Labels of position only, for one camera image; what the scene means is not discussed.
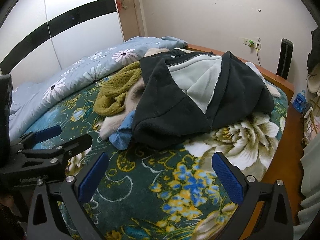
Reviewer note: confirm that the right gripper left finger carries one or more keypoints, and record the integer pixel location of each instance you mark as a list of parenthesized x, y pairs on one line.
[(45, 220)]

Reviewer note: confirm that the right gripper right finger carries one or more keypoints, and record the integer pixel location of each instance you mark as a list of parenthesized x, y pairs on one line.
[(275, 219)]

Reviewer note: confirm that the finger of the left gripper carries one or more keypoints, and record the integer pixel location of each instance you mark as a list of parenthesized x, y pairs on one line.
[(47, 132), (56, 157)]

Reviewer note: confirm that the black and grey fleece jacket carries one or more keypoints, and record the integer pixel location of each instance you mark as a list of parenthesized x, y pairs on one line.
[(189, 94)]

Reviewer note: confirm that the light blue floral quilt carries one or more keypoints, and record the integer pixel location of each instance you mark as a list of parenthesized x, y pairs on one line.
[(31, 100)]

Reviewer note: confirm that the blue cloth garment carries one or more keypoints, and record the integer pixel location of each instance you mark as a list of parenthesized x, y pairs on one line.
[(122, 137)]

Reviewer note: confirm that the olive green knit sweater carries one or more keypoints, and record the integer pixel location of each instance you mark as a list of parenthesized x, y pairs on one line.
[(110, 100)]

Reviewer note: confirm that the beige fuzzy garment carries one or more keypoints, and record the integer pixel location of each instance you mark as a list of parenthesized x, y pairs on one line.
[(110, 124)]

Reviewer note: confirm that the green floral bed blanket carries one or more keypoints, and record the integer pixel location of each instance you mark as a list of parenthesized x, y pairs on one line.
[(143, 194)]

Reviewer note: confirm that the white black striped wardrobe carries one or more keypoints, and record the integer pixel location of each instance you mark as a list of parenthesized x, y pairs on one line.
[(42, 37)]

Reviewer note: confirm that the blue liquid bottle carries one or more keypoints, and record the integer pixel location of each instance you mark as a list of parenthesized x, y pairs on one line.
[(300, 101)]

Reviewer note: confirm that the wooden door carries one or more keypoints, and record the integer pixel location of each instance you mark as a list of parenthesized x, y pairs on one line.
[(128, 18)]

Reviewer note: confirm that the black tower speaker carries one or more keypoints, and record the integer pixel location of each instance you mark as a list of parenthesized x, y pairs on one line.
[(285, 57)]

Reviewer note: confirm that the wooden bed frame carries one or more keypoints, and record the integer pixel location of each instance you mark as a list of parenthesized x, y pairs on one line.
[(265, 146)]

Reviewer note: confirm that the wall power outlet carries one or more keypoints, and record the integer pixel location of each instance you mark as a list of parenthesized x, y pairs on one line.
[(252, 44)]

